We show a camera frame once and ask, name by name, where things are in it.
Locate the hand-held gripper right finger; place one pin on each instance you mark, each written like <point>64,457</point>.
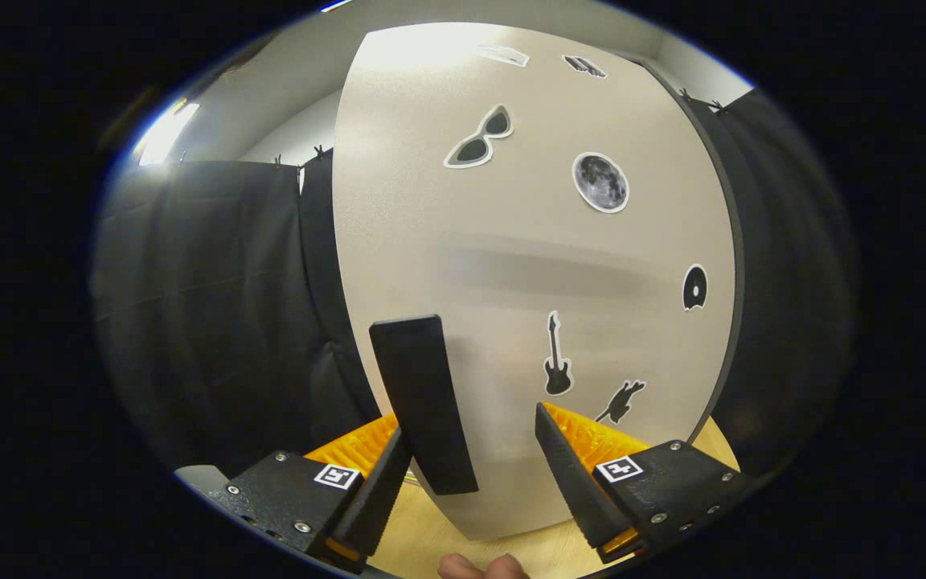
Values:
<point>571,474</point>

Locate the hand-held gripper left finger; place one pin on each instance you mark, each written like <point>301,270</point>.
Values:
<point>374,498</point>

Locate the beige shoe cabinet door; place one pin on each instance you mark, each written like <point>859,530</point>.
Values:
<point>511,265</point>

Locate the black backdrop cloth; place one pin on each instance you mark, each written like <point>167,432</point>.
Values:
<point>214,322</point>

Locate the rectangular ceiling light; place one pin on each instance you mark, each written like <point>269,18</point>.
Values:
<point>336,5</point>
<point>164,135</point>

